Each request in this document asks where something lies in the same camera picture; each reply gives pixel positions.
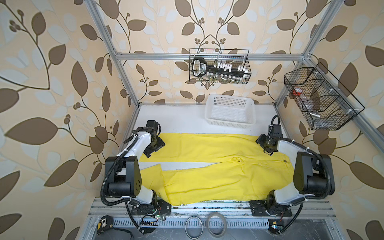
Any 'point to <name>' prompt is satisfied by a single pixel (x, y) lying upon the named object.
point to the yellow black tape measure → (105, 223)
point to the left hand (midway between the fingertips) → (154, 147)
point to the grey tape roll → (212, 215)
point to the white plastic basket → (231, 111)
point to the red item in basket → (297, 91)
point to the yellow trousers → (241, 169)
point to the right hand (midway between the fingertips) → (260, 142)
